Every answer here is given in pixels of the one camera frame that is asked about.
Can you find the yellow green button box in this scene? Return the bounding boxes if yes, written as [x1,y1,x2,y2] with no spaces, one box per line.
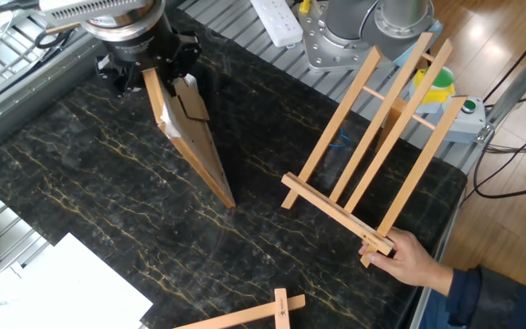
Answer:
[411,66,457,105]

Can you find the small wooden tabletop easel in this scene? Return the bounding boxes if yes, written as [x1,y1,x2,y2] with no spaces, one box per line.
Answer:
[174,287,307,329]

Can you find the white paper sheets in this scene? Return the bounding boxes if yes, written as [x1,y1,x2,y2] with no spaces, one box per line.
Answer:
[0,232,154,329]

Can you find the blue twist tie wire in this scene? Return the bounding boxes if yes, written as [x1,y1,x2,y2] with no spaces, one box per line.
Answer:
[329,127,352,150]

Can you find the black floor cable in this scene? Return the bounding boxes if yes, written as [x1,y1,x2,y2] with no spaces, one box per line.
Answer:
[461,84,526,205]

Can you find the white power strip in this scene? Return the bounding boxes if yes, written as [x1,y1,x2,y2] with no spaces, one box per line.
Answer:
[249,0,304,49]

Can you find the person's navy sleeved forearm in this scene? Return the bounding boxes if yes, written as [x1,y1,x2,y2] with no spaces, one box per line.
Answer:
[445,267,526,329]

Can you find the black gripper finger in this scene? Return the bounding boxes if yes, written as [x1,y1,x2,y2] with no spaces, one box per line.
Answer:
[165,48,201,87]
[107,62,149,98]

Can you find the white photo frame cardboard back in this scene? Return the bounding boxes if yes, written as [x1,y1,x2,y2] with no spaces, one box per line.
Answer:
[142,67,237,210]

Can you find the white vented wrist block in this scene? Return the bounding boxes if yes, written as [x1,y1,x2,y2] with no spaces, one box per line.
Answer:
[37,0,154,27]

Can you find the person's blue jeans leg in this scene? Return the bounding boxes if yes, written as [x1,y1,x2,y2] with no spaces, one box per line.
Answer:
[420,288,456,329]

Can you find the person's bare hand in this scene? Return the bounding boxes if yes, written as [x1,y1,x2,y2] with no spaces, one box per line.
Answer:
[357,227,455,297]

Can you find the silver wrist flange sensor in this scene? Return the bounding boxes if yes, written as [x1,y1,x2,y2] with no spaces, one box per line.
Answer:
[79,0,168,43]

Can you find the black gripper cable bundle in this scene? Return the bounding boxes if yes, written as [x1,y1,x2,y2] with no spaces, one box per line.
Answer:
[0,0,78,50]

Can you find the grey green push button box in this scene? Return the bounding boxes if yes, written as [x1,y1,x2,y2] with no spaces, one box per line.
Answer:
[426,95,488,145]

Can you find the black marble table slab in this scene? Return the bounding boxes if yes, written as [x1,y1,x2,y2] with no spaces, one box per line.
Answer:
[0,8,468,329]

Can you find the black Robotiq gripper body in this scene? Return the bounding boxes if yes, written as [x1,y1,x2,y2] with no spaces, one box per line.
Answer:
[96,13,203,79]

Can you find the aluminium profile corner post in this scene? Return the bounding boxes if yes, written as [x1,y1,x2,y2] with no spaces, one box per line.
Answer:
[475,31,526,145]

